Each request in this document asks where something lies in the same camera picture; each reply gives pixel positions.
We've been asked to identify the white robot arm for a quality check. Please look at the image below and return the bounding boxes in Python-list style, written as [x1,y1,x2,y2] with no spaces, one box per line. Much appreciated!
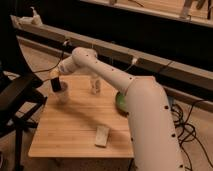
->
[50,47,185,171]

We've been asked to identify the green ceramic bowl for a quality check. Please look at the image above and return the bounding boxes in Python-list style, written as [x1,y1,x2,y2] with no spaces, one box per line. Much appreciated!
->
[115,92,127,112]

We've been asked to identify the wooden table board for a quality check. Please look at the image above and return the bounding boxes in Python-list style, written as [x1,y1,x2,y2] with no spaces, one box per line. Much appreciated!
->
[29,75,133,158]

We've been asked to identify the white spray bottle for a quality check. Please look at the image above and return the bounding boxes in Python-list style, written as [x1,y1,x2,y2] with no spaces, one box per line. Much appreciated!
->
[19,6,43,26]

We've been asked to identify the white sponge block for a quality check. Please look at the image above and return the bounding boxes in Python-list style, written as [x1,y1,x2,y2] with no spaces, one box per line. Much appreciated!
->
[95,126,109,147]

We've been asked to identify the black floor cables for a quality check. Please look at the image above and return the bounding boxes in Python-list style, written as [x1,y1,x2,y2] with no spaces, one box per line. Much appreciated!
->
[169,99,213,171]

